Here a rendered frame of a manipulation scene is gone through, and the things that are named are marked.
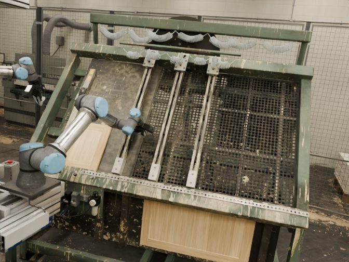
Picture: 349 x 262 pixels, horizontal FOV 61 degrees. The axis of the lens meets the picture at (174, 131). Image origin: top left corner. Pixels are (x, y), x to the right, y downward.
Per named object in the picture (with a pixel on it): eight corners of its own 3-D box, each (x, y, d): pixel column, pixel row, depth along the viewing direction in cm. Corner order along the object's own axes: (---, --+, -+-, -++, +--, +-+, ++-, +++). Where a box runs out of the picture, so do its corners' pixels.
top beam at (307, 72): (73, 56, 292) (69, 49, 283) (77, 48, 297) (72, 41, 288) (309, 83, 252) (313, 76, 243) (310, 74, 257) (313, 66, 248)
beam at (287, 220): (22, 174, 245) (14, 170, 235) (28, 161, 250) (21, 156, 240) (304, 231, 205) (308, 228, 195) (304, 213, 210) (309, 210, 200)
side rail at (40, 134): (28, 161, 250) (22, 156, 240) (76, 60, 297) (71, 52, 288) (35, 162, 249) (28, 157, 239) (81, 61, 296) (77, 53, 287)
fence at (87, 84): (52, 164, 240) (50, 162, 237) (91, 71, 281) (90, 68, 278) (57, 165, 239) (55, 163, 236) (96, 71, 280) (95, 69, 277)
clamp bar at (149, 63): (111, 174, 231) (102, 163, 210) (149, 57, 282) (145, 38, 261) (123, 177, 229) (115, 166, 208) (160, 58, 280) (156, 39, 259)
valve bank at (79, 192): (32, 212, 223) (32, 183, 218) (44, 204, 237) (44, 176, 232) (93, 226, 214) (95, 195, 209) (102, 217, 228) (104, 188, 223)
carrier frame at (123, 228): (18, 258, 256) (18, 168, 238) (94, 195, 388) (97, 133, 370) (283, 327, 216) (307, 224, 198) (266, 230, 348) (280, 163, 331)
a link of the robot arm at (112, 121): (63, 106, 181) (110, 130, 223) (76, 109, 175) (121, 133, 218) (70, 89, 183) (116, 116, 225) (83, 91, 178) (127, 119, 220)
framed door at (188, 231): (140, 243, 255) (139, 244, 253) (146, 183, 244) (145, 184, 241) (246, 266, 239) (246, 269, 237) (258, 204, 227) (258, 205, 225)
